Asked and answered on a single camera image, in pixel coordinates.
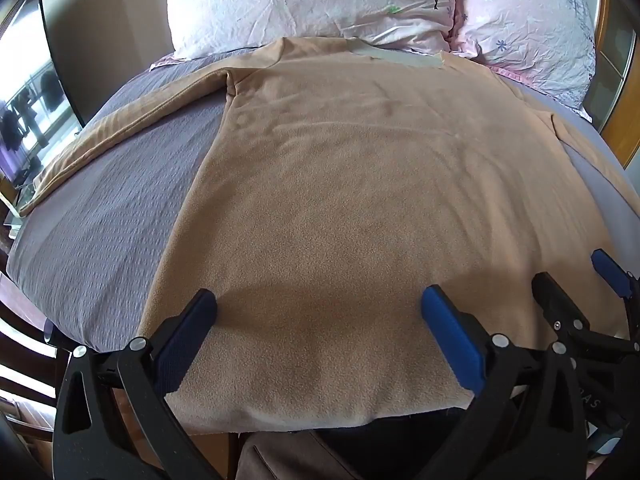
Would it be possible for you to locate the dark framed window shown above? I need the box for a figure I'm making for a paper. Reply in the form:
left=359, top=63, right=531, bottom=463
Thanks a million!
left=0, top=0, right=87, bottom=191

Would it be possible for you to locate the white floral pillow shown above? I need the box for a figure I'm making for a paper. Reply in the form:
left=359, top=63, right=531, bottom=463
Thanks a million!
left=166, top=0, right=460, bottom=61

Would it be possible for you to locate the wooden slatted chair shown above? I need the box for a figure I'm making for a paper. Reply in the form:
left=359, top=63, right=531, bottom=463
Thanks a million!
left=0, top=260, right=73, bottom=443

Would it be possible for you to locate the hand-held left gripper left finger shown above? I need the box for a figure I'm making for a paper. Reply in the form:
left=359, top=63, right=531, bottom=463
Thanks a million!
left=52, top=287, right=236, bottom=480

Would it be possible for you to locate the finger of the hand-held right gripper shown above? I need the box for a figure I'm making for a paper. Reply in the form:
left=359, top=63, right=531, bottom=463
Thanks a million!
left=590, top=248, right=640, bottom=342
left=531, top=272, right=592, bottom=344

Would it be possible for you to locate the tan fleece shirt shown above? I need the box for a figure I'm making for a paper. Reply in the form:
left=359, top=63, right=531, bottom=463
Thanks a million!
left=19, top=36, right=632, bottom=436

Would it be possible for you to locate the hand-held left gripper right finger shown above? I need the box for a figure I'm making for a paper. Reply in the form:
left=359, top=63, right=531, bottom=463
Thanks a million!
left=420, top=284, right=589, bottom=480

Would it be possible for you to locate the grey textured bedspread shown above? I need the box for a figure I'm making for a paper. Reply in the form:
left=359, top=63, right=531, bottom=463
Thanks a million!
left=7, top=52, right=632, bottom=353

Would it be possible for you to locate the wooden headboard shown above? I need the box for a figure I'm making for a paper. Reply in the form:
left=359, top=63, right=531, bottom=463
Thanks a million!
left=565, top=0, right=640, bottom=171

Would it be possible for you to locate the pink floral pillow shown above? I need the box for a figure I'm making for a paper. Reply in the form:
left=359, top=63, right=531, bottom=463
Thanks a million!
left=449, top=0, right=598, bottom=122

